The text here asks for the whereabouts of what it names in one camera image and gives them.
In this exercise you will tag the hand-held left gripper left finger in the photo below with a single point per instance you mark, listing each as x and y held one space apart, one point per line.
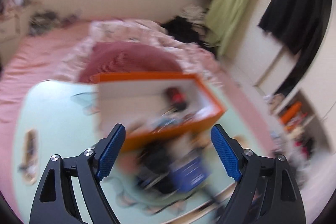
110 150

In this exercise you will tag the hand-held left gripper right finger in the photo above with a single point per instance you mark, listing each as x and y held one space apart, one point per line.
224 153

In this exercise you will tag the blue tin case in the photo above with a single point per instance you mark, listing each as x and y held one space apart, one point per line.
191 172

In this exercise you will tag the black lace garment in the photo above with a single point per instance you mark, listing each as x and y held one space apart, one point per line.
157 163

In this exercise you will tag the orange cardboard box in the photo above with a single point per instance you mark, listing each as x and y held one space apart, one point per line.
147 79

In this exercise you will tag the mint green desk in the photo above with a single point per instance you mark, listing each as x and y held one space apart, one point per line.
60 113

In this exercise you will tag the dark red object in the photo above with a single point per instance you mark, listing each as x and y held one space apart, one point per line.
176 96

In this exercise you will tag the orange item on shelf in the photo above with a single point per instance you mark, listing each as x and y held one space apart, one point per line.
291 112

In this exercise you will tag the pink bed sheet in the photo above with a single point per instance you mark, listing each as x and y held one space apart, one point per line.
39 56

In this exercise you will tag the pink quilt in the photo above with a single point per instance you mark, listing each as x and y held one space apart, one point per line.
147 32

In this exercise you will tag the pile of black clothes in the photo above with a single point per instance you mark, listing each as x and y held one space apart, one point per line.
183 29

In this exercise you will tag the pile of white clothes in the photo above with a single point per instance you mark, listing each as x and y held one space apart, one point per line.
194 12

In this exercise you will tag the dark clutter on sill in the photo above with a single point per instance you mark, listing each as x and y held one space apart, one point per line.
50 18

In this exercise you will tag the green curtain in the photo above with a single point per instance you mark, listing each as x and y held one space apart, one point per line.
233 3

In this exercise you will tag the black hanging garment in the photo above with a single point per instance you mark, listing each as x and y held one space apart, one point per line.
296 8

